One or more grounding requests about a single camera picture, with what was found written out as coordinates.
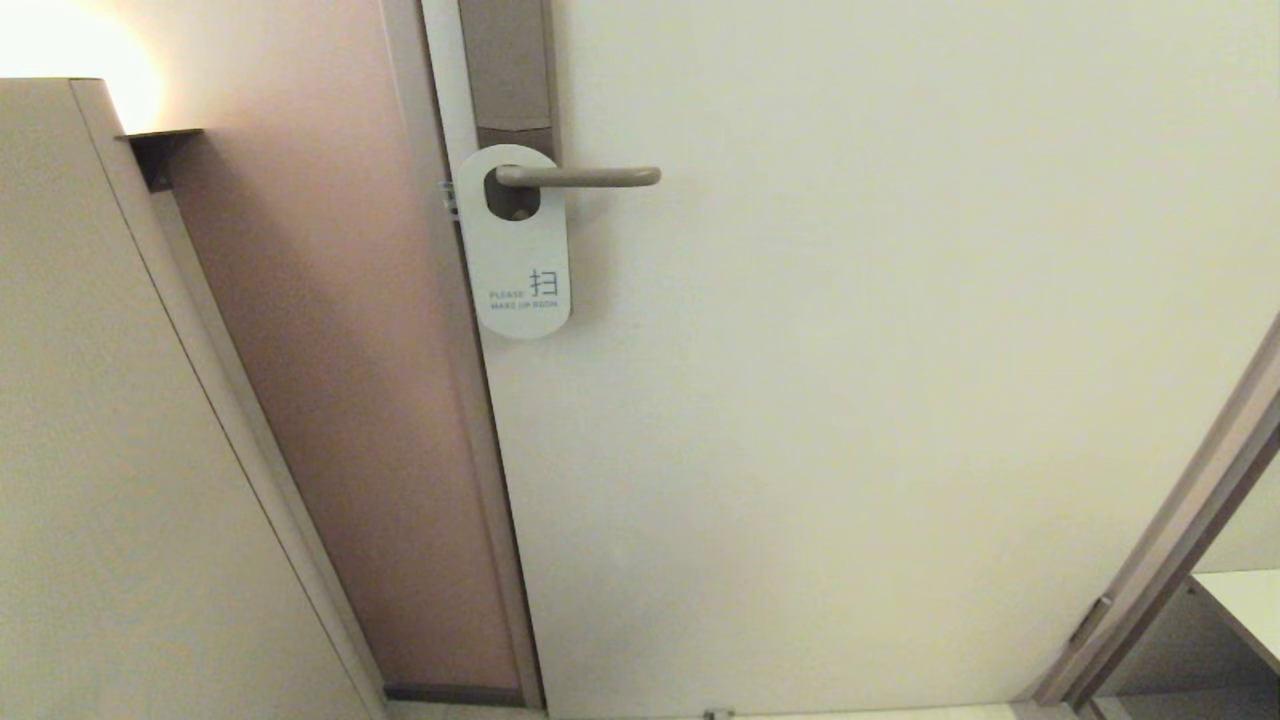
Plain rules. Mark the blue do-not-disturb door hanger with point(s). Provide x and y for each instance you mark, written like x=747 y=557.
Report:
x=515 y=260

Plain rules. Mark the beige cabinet panel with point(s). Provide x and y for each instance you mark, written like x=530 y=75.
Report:
x=100 y=400

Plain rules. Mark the brown door lock plate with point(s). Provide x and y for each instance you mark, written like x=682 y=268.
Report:
x=508 y=70

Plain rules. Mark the pale wardrobe shelf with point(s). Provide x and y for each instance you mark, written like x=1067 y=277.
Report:
x=1250 y=600

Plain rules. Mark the dark wall lamp bracket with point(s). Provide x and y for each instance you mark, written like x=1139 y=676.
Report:
x=160 y=148

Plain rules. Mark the cream door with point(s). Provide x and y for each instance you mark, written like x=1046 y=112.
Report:
x=850 y=400

